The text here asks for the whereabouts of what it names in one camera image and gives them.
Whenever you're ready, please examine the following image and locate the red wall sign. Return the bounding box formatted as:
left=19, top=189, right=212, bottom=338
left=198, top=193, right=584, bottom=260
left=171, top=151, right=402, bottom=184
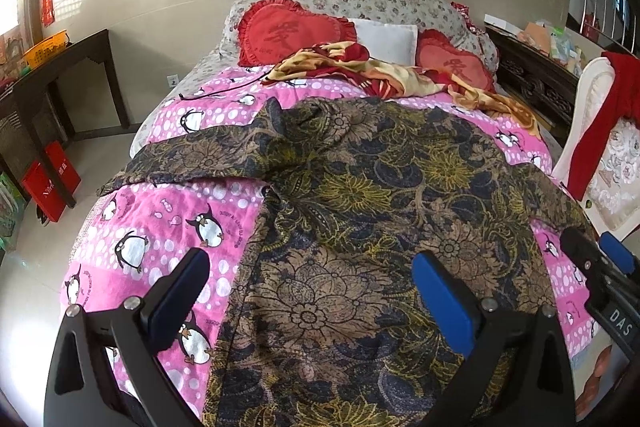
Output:
left=40, top=0, right=55, bottom=27

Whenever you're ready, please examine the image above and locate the white lace-covered chair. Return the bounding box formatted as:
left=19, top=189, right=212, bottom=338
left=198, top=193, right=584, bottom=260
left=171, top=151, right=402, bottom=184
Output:
left=552, top=53, right=639, bottom=239

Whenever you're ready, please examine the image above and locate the white rectangular pillow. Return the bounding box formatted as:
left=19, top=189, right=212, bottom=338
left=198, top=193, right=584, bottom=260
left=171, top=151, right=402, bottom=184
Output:
left=349, top=18, right=419, bottom=66

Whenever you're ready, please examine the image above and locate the metal stair railing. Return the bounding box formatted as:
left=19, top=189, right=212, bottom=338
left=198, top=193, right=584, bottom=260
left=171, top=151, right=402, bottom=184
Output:
left=579, top=0, right=638, bottom=54

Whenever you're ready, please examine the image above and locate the red cloth on chair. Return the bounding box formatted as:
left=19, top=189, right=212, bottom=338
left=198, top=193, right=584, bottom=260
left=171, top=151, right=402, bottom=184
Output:
left=567, top=51, right=639, bottom=200

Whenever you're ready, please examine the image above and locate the dark floral patterned garment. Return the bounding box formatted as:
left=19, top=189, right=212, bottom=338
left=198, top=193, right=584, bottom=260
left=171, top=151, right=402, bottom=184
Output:
left=102, top=98, right=590, bottom=426

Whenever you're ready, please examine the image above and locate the dark wooden side table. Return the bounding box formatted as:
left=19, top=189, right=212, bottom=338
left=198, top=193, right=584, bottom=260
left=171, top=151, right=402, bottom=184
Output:
left=1, top=29, right=140, bottom=208

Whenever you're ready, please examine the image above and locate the red and gold blanket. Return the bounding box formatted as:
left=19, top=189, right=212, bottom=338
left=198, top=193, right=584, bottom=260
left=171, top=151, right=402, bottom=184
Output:
left=262, top=39, right=540, bottom=138

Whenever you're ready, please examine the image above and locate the white wall socket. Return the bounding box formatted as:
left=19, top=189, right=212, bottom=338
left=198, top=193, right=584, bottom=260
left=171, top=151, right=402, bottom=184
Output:
left=167, top=75, right=179, bottom=88

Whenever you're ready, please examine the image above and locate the red gift bag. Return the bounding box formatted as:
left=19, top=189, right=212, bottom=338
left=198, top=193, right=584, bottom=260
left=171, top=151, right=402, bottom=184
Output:
left=22, top=141, right=81, bottom=222

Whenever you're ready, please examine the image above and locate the dark wooden nightstand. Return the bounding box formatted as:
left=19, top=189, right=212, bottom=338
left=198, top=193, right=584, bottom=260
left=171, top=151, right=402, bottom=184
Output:
left=486, top=26, right=578, bottom=146

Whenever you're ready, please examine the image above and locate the yellow plastic basket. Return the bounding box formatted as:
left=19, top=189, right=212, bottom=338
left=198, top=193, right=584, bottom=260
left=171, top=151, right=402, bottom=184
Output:
left=23, top=30, right=70, bottom=70

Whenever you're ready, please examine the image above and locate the large red heart pillow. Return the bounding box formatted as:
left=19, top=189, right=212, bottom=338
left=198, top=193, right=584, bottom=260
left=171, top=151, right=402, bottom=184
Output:
left=238, top=0, right=357, bottom=67

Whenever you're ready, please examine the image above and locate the black cable on bed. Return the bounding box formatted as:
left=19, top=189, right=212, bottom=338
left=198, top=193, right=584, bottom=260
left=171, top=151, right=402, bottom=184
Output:
left=178, top=67, right=276, bottom=102

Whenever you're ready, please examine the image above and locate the green box on floor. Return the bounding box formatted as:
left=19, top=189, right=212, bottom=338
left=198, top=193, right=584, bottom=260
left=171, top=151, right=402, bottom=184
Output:
left=0, top=172, right=26, bottom=254

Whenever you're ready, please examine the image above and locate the small red heart pillow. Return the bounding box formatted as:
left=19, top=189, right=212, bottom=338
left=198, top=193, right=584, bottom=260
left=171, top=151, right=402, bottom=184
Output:
left=416, top=29, right=495, bottom=92

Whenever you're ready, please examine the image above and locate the pink penguin quilt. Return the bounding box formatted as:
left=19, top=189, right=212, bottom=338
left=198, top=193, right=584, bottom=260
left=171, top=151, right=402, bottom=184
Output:
left=62, top=66, right=600, bottom=426

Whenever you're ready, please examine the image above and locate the floral print pillow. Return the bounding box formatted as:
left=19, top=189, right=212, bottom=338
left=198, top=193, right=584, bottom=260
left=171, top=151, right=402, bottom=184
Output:
left=294, top=0, right=499, bottom=74

